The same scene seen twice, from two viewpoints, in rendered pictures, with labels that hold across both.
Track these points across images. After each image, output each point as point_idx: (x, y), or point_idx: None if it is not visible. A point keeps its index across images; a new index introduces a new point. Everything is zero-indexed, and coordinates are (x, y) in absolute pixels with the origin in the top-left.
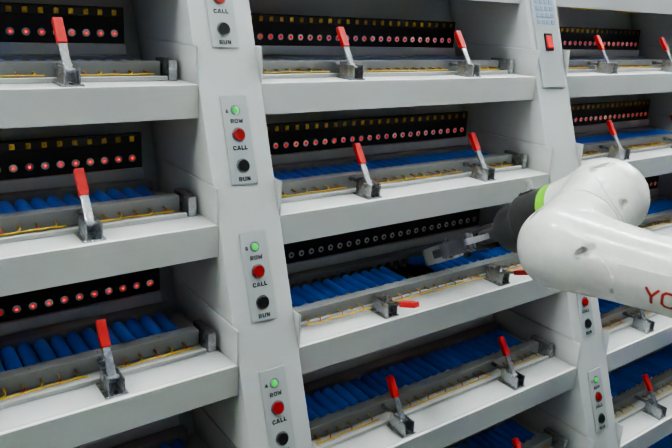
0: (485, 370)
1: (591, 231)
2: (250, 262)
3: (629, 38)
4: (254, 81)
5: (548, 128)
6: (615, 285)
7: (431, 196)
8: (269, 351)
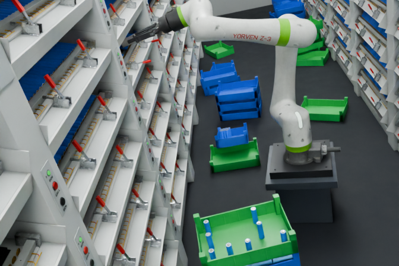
0: (143, 81)
1: (216, 21)
2: (119, 60)
3: None
4: None
5: None
6: (225, 35)
7: (131, 19)
8: (129, 91)
